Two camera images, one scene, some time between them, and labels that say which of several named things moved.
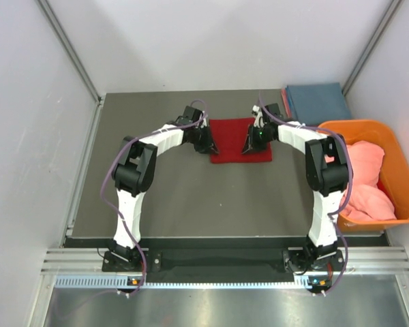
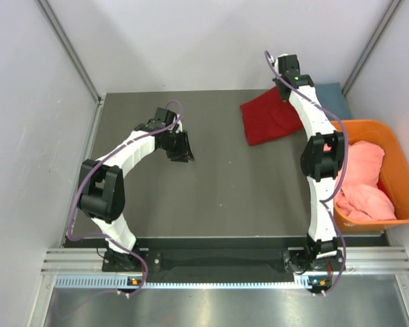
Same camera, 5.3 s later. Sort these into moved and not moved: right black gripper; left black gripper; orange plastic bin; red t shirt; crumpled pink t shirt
Moved: right black gripper; red t shirt; left black gripper
Not moved: crumpled pink t shirt; orange plastic bin
